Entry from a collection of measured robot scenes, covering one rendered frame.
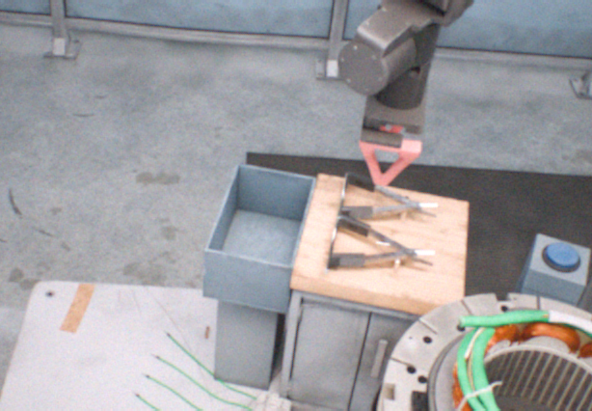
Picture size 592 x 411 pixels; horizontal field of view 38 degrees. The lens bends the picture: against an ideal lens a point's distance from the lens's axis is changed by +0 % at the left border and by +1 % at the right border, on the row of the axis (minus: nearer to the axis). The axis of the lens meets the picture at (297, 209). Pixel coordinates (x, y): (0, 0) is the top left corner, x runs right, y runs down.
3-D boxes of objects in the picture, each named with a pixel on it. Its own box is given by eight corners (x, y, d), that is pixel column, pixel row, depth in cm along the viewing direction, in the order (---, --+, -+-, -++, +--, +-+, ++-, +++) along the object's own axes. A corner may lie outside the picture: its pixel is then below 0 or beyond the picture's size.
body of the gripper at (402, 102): (363, 129, 93) (373, 73, 88) (370, 78, 101) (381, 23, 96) (421, 139, 93) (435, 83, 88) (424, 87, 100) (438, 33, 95)
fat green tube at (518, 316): (455, 334, 84) (460, 321, 83) (453, 304, 87) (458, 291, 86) (604, 353, 84) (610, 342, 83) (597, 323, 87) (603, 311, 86)
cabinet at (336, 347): (275, 414, 118) (292, 287, 100) (299, 314, 132) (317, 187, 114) (414, 444, 117) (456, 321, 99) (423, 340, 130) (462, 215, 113)
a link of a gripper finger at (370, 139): (349, 191, 98) (362, 127, 91) (356, 153, 103) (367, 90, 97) (408, 202, 98) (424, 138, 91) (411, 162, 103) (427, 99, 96)
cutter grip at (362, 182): (344, 183, 109) (346, 174, 108) (346, 179, 110) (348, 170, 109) (373, 193, 108) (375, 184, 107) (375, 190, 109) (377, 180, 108)
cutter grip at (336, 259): (330, 266, 98) (332, 257, 97) (329, 261, 99) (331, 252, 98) (363, 266, 99) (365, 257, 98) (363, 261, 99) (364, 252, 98)
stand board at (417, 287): (289, 288, 100) (291, 274, 99) (316, 186, 114) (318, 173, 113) (458, 322, 99) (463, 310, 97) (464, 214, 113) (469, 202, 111)
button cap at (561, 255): (575, 272, 108) (578, 267, 107) (543, 262, 108) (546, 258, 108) (578, 252, 110) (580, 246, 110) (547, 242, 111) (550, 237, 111)
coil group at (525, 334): (516, 352, 88) (527, 327, 86) (514, 340, 90) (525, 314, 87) (576, 360, 88) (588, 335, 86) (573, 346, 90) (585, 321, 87)
